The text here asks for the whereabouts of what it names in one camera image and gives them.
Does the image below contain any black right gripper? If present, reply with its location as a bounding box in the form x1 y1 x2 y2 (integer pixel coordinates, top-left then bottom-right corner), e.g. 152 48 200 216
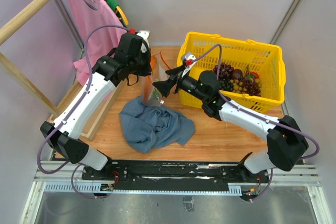
153 65 207 102

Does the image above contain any toy watermelon slice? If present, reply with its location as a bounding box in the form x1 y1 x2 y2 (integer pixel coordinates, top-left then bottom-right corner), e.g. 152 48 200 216
149 83 161 102

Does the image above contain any clear zip bag orange seal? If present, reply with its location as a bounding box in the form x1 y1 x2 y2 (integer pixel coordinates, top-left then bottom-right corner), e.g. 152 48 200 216
140 51 170 106

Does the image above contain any dark red grape bunch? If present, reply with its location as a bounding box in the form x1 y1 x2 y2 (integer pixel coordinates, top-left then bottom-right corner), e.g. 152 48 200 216
213 63 234 80

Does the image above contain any dark purple grape bunch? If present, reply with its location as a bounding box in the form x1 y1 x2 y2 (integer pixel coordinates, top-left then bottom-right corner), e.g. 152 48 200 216
242 78 261 96

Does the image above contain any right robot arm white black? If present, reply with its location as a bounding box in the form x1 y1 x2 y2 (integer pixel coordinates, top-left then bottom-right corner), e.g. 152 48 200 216
153 67 309 182

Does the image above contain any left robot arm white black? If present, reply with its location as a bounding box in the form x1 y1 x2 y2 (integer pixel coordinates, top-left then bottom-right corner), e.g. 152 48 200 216
40 30 151 180

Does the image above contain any pink t-shirt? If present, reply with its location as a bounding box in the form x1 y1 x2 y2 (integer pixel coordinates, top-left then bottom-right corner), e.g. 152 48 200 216
65 0 129 88

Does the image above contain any blue crumpled cloth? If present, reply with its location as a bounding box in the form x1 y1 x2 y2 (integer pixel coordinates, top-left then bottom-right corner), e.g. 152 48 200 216
119 97 196 153

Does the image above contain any dark purple plum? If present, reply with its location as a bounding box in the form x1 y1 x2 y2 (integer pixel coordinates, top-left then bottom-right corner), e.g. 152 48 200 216
232 69 243 79

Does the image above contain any colourful small toy fruit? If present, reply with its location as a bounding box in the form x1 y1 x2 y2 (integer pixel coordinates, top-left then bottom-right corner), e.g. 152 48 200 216
245 72 260 81

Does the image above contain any wooden clothes rack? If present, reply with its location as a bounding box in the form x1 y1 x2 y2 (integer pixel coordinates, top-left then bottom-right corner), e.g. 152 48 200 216
0 0 132 141

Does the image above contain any yellow plastic basket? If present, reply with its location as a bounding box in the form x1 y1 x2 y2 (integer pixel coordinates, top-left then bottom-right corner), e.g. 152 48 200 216
176 31 286 113

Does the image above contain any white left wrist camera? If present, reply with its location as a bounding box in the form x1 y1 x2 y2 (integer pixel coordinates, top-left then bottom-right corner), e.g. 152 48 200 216
136 30 150 53

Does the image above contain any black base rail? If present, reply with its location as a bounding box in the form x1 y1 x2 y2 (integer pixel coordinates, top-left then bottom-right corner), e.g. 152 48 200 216
81 159 269 193

